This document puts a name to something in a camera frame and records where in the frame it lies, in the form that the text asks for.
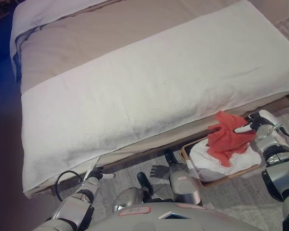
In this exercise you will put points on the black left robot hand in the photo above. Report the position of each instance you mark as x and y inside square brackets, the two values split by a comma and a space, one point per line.
[95, 174]

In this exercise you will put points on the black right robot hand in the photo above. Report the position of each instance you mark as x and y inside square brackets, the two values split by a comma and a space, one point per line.
[261, 119]

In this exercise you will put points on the orange garment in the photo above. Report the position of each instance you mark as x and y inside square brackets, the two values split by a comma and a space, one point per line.
[227, 142]

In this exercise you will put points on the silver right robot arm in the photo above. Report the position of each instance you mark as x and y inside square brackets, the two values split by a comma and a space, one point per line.
[279, 163]

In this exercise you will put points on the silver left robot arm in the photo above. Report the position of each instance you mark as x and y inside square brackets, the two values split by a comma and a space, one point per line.
[74, 207]

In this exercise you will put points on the wooden laundry basket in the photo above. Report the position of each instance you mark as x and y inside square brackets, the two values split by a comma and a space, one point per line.
[221, 180]

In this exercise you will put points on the silver left robot leg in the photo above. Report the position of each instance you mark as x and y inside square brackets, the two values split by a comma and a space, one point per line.
[132, 195]

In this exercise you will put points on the silver robot leg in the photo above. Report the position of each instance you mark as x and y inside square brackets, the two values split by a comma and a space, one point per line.
[132, 195]
[183, 187]

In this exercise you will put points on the grey area rug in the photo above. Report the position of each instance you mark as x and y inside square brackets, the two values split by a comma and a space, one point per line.
[231, 199]

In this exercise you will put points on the white terry blanket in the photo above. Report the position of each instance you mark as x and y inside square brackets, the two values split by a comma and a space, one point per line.
[135, 96]

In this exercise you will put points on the silver right robot leg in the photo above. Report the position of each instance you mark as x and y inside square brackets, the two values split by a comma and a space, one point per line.
[183, 187]

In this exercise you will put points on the grey robot torso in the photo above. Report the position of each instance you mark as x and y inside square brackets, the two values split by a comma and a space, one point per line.
[183, 221]

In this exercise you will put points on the beige duvet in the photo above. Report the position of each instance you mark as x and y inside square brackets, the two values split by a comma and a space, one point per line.
[86, 41]

